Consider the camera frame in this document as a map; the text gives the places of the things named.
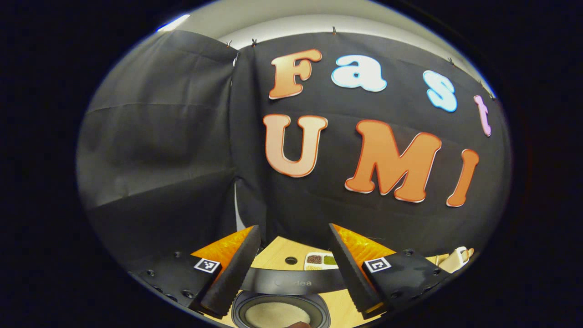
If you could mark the grey rice cooker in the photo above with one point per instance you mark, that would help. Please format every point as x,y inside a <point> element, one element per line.
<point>291,282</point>

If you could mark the white rice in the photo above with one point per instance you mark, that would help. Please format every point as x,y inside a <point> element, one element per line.
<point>273,316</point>

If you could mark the green grains heap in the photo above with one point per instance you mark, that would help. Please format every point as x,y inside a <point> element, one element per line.
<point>330,260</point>

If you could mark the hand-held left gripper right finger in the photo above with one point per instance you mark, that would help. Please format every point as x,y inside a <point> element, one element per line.
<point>350,273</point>

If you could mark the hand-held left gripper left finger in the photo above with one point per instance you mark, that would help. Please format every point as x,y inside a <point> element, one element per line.
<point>234,273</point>

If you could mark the white toaster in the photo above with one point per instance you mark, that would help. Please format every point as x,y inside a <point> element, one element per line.
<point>453,263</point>

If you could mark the toasted bread slice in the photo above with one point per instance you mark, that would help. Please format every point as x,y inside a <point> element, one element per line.
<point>470,253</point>

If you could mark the ceiling light strip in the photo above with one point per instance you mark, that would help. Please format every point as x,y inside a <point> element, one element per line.
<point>174,23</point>

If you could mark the white divided grain dish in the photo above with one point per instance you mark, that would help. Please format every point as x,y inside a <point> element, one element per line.
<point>322,268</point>

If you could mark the brown grains heap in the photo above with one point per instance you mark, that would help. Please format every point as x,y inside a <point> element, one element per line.
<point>314,259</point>

